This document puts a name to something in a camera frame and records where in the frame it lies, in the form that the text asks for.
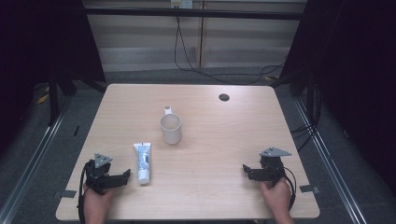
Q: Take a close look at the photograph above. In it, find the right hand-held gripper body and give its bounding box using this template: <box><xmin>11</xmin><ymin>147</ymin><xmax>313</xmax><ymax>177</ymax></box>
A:
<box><xmin>257</xmin><ymin>147</ymin><xmax>292</xmax><ymax>189</ymax></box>

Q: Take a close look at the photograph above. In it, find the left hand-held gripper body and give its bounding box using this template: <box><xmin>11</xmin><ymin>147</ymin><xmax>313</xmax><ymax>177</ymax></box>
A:
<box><xmin>83</xmin><ymin>152</ymin><xmax>119</xmax><ymax>196</ymax></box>

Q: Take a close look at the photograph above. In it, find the person's left hand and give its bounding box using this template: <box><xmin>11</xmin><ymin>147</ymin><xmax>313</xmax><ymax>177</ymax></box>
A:
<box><xmin>82</xmin><ymin>182</ymin><xmax>117</xmax><ymax>217</ymax></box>

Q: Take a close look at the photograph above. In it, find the person's right hand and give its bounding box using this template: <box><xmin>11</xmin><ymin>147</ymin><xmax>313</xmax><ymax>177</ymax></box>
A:
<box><xmin>259</xmin><ymin>176</ymin><xmax>292</xmax><ymax>216</ymax></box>

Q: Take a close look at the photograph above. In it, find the white toothpaste tube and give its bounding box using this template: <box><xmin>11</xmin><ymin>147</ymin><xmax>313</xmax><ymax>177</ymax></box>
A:
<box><xmin>133</xmin><ymin>142</ymin><xmax>152</xmax><ymax>186</ymax></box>

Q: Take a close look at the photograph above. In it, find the grey tape piece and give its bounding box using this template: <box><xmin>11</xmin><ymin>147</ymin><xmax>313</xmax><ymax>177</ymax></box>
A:
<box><xmin>299</xmin><ymin>184</ymin><xmax>321</xmax><ymax>194</ymax></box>
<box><xmin>51</xmin><ymin>189</ymin><xmax>78</xmax><ymax>200</ymax></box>

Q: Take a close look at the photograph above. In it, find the black metal stand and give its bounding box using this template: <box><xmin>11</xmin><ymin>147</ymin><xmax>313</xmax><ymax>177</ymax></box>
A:
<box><xmin>47</xmin><ymin>69</ymin><xmax>78</xmax><ymax>127</ymax></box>

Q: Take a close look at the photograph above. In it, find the yellow floor tape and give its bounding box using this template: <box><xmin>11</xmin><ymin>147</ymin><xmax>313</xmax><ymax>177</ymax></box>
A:
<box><xmin>35</xmin><ymin>87</ymin><xmax>50</xmax><ymax>105</ymax></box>

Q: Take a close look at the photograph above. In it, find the black curtain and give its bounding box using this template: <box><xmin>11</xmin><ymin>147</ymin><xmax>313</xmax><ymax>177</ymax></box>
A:
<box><xmin>279</xmin><ymin>0</ymin><xmax>396</xmax><ymax>195</ymax></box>
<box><xmin>0</xmin><ymin>0</ymin><xmax>106</xmax><ymax>157</ymax></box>

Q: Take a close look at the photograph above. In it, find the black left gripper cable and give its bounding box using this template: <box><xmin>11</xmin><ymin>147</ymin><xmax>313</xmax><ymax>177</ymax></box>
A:
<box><xmin>77</xmin><ymin>159</ymin><xmax>95</xmax><ymax>224</ymax></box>

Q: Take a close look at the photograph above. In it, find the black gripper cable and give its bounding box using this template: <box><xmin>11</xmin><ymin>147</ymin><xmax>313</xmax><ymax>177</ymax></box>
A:
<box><xmin>279</xmin><ymin>165</ymin><xmax>298</xmax><ymax>212</ymax></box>
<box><xmin>77</xmin><ymin>159</ymin><xmax>95</xmax><ymax>224</ymax></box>

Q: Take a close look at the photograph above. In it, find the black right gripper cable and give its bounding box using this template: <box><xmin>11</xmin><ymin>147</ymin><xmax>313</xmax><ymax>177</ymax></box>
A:
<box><xmin>279</xmin><ymin>165</ymin><xmax>298</xmax><ymax>212</ymax></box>

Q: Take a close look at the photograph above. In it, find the bundle of black floor cables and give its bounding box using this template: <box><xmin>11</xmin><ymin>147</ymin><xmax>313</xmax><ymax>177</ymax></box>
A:
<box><xmin>290</xmin><ymin>82</ymin><xmax>323</xmax><ymax>153</ymax></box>

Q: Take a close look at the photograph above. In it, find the metal floor rail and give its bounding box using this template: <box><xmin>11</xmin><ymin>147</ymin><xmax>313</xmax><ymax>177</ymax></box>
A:
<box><xmin>292</xmin><ymin>96</ymin><xmax>370</xmax><ymax>224</ymax></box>
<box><xmin>0</xmin><ymin>92</ymin><xmax>78</xmax><ymax>224</ymax></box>

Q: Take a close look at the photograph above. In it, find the white cup with handle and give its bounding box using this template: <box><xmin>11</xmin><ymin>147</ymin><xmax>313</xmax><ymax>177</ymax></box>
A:
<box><xmin>159</xmin><ymin>105</ymin><xmax>183</xmax><ymax>146</ymax></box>

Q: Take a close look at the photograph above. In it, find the long black wall cable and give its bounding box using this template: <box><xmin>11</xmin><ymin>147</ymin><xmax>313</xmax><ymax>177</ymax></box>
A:
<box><xmin>173</xmin><ymin>15</ymin><xmax>286</xmax><ymax>86</ymax></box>

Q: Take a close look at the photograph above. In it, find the black horizontal frame bar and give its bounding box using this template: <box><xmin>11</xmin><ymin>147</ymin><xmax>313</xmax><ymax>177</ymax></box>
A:
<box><xmin>83</xmin><ymin>7</ymin><xmax>307</xmax><ymax>21</ymax></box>

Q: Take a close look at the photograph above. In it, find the white wall socket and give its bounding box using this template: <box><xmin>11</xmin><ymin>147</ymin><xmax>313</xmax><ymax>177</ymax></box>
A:
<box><xmin>170</xmin><ymin>0</ymin><xmax>194</xmax><ymax>9</ymax></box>

